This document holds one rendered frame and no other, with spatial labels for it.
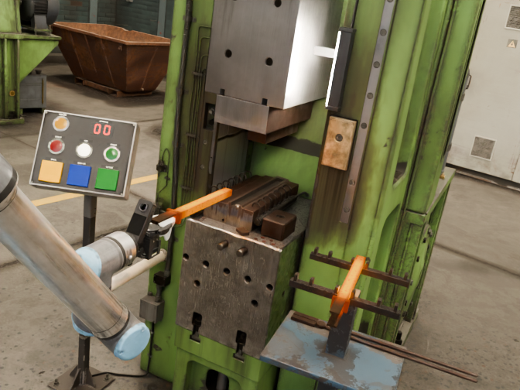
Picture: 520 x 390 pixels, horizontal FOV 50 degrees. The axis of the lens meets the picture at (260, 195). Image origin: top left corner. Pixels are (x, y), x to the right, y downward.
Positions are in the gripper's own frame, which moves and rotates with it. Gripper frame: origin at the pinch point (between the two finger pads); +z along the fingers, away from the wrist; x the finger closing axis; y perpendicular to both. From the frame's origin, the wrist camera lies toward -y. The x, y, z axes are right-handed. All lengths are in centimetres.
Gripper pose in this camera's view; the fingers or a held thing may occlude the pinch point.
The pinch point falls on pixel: (169, 216)
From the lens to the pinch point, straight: 162.3
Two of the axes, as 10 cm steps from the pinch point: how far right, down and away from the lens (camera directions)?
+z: 4.3, -2.6, 8.6
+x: 8.9, 2.8, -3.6
